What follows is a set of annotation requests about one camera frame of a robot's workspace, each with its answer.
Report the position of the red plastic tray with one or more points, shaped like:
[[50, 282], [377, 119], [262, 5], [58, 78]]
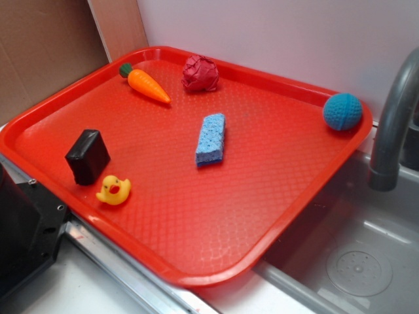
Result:
[[192, 226]]

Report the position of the black box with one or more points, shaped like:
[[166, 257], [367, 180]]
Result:
[[88, 157]]

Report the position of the blue dimpled ball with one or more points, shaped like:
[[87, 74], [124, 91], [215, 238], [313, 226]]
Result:
[[342, 112]]

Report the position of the crumpled red paper ball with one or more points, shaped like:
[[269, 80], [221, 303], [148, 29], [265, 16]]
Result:
[[200, 74]]

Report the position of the orange toy carrot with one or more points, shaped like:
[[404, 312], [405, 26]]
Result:
[[143, 83]]

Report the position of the blue sponge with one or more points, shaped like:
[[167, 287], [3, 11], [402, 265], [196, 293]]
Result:
[[210, 147]]

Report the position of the brown cardboard panel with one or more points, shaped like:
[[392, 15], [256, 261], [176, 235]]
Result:
[[48, 45]]

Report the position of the grey toy faucet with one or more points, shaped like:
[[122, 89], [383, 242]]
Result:
[[396, 139]]

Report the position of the yellow rubber duck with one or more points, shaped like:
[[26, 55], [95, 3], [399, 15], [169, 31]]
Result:
[[113, 190]]

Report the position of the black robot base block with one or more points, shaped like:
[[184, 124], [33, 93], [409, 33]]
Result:
[[32, 223]]

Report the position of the silver metal rail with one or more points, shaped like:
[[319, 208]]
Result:
[[90, 275]]

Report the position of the grey plastic sink basin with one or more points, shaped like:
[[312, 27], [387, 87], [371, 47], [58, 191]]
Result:
[[352, 249]]

